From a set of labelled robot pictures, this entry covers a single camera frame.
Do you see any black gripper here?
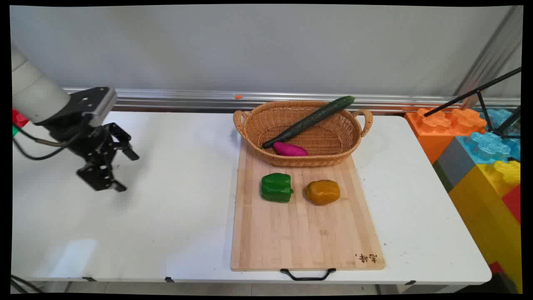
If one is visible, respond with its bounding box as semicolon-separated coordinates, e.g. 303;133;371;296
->
49;119;140;193

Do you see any long dark green cucumber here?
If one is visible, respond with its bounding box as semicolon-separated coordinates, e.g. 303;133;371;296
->
262;95;356;150

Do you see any red toy block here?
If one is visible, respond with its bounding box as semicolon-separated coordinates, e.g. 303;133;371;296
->
12;107;30;128

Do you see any green bell pepper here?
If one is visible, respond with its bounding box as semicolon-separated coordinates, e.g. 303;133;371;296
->
261;173;294;203

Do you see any purple sweet potato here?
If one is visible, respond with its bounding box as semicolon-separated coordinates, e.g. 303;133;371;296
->
273;141;309;157

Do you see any wooden cutting board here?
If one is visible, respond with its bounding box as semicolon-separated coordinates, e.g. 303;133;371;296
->
230;137;386;272

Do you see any brown orange potato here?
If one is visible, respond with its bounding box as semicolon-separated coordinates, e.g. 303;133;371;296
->
306;180;341;206

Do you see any woven wicker basket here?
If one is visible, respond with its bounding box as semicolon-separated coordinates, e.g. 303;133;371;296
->
233;100;374;168

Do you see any orange foam building block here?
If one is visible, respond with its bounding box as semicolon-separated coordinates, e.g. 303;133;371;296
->
405;107;488;164

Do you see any gray foam building block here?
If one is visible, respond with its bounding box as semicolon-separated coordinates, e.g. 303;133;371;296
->
432;136;476;193

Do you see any yellow foam building block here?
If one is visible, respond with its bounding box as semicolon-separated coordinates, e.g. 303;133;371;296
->
448;160;522;293

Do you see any black tripod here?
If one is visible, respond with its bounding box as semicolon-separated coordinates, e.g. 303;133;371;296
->
424;67;522;139

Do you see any blue foam building block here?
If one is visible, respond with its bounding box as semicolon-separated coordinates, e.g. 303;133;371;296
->
456;109;521;165

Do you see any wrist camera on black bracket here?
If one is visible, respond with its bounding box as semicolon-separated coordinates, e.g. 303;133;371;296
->
67;87;118;128

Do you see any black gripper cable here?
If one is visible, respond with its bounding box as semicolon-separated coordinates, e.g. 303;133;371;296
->
17;125;74;148

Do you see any aluminium wall rail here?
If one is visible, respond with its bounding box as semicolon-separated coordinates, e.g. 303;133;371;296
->
62;87;521;114

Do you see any thin black cable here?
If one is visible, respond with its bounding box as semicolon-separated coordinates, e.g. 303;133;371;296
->
10;274;43;294

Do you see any black cutting board handle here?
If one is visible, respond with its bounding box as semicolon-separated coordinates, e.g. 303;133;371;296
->
280;268;336;282

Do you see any aluminium frame post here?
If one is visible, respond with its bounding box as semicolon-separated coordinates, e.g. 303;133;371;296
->
454;6;523;110

